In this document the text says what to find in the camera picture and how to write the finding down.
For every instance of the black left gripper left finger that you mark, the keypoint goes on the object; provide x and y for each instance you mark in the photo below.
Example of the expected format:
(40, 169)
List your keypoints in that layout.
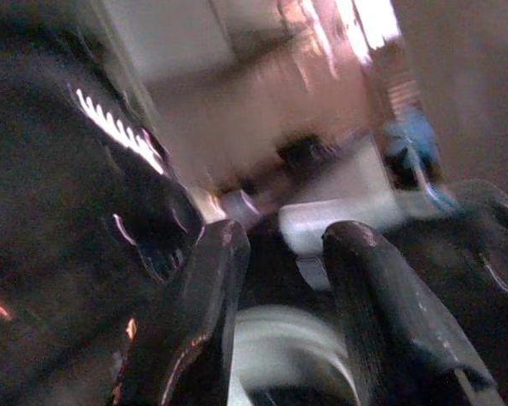
(194, 304)

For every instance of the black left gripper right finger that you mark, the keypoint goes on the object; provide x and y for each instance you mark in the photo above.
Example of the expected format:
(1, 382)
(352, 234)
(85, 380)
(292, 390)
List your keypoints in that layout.
(385, 304)

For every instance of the white block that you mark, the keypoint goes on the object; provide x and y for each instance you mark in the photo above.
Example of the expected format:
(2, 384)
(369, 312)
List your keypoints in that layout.
(313, 224)

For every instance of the glossy black curved shell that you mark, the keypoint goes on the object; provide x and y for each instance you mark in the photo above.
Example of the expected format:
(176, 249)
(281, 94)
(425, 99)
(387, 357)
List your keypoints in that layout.
(482, 237)
(46, 190)

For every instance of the blue blurred object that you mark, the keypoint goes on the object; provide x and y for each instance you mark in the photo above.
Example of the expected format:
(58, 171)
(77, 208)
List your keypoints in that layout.
(415, 131)

